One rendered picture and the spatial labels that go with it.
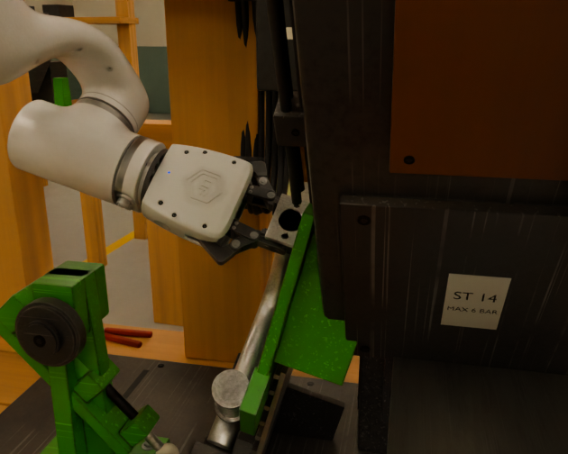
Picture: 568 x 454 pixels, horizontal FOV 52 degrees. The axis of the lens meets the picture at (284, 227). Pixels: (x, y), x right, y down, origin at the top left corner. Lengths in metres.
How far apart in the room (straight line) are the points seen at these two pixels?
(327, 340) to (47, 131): 0.37
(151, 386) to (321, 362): 0.44
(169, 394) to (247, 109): 0.45
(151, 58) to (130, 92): 11.14
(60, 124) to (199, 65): 0.29
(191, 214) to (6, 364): 0.60
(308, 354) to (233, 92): 0.46
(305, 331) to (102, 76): 0.37
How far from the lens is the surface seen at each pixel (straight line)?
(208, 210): 0.63
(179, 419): 0.89
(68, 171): 0.68
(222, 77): 0.89
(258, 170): 0.67
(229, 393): 0.60
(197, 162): 0.65
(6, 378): 1.10
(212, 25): 0.90
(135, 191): 0.65
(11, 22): 0.60
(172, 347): 1.10
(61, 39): 0.64
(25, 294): 0.71
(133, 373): 1.00
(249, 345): 0.71
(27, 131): 0.69
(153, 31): 11.81
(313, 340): 0.56
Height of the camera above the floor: 1.42
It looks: 18 degrees down
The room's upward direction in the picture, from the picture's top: straight up
